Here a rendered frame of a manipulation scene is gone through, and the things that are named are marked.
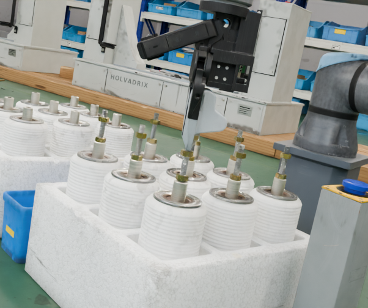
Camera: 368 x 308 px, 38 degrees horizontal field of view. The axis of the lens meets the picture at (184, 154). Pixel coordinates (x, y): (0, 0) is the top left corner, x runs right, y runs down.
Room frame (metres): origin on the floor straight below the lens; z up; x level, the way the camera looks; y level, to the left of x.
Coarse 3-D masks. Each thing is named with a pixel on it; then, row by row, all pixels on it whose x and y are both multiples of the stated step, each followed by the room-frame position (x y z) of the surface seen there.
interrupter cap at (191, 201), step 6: (156, 192) 0.79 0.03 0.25; (162, 192) 0.80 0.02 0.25; (168, 192) 0.80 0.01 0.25; (156, 198) 0.76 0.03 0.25; (162, 198) 0.76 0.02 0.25; (168, 198) 0.78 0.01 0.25; (186, 198) 0.79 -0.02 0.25; (192, 198) 0.79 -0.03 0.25; (198, 198) 0.80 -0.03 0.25; (168, 204) 0.74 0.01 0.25; (174, 204) 0.74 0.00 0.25; (180, 204) 0.75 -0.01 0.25; (186, 204) 0.76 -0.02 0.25; (192, 204) 0.76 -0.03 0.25; (198, 204) 0.76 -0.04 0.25
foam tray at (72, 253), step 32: (64, 192) 0.97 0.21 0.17; (32, 224) 0.95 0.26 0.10; (64, 224) 0.87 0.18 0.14; (96, 224) 0.80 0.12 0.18; (32, 256) 0.94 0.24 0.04; (64, 256) 0.86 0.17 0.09; (96, 256) 0.79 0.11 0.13; (128, 256) 0.72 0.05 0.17; (224, 256) 0.77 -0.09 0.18; (256, 256) 0.80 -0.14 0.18; (288, 256) 0.86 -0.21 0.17; (64, 288) 0.84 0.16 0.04; (96, 288) 0.77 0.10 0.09; (128, 288) 0.71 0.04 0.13; (160, 288) 0.68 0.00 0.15; (192, 288) 0.72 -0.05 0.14; (224, 288) 0.76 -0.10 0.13; (256, 288) 0.82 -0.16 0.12; (288, 288) 0.87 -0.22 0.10
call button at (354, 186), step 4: (344, 180) 0.78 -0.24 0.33; (348, 180) 0.78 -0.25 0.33; (352, 180) 0.79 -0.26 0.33; (356, 180) 0.79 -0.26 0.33; (344, 184) 0.78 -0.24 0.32; (348, 184) 0.77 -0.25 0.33; (352, 184) 0.77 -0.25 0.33; (356, 184) 0.77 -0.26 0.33; (360, 184) 0.77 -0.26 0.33; (364, 184) 0.78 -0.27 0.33; (344, 188) 0.78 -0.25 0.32; (348, 188) 0.77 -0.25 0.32; (352, 188) 0.76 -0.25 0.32; (356, 188) 0.76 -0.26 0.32; (360, 188) 0.76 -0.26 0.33; (364, 188) 0.76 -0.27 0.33; (352, 192) 0.77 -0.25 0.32; (356, 192) 0.77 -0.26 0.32; (360, 192) 0.77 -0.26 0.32; (364, 192) 0.77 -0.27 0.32
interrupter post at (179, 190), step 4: (176, 180) 0.78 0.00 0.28; (176, 184) 0.77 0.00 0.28; (180, 184) 0.77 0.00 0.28; (184, 184) 0.77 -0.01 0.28; (172, 188) 0.78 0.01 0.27; (176, 188) 0.77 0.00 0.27; (180, 188) 0.77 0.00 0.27; (184, 188) 0.77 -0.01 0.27; (172, 192) 0.77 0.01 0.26; (176, 192) 0.77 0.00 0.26; (180, 192) 0.77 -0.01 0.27; (184, 192) 0.77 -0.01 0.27; (172, 196) 0.77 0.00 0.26; (176, 196) 0.77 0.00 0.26; (180, 196) 0.77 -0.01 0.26; (184, 196) 0.77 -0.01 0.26; (176, 200) 0.77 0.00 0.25; (180, 200) 0.77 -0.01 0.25; (184, 200) 0.78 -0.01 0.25
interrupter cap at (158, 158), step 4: (132, 152) 1.04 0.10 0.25; (156, 156) 1.05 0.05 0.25; (160, 156) 1.05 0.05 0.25; (164, 156) 1.05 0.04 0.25; (144, 160) 1.00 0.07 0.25; (148, 160) 1.00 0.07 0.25; (152, 160) 1.00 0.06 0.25; (156, 160) 1.01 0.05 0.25; (160, 160) 1.02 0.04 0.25; (164, 160) 1.02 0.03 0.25
